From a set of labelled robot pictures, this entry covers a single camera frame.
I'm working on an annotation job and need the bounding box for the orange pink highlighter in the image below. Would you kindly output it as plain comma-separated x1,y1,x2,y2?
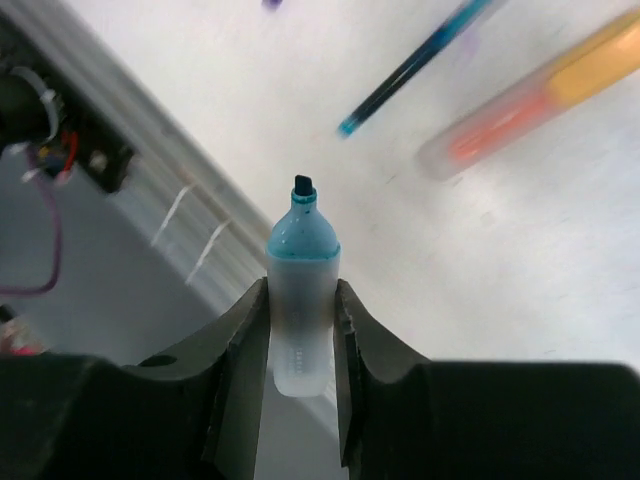
416,7,639,180

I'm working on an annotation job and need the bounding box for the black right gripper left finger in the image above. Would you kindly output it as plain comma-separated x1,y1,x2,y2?
1,280,269,479

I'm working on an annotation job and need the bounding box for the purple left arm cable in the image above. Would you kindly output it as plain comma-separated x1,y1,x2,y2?
0,144,64,296

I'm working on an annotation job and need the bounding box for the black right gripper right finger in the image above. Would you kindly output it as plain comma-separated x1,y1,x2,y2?
334,281,639,479

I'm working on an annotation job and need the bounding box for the purple thin pen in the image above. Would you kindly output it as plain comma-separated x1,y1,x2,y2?
262,0,282,9

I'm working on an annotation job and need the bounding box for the blue highlighter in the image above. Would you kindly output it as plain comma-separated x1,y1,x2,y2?
266,175,341,398

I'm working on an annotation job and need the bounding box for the teal thin pen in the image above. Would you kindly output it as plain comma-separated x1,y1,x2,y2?
337,0,505,138

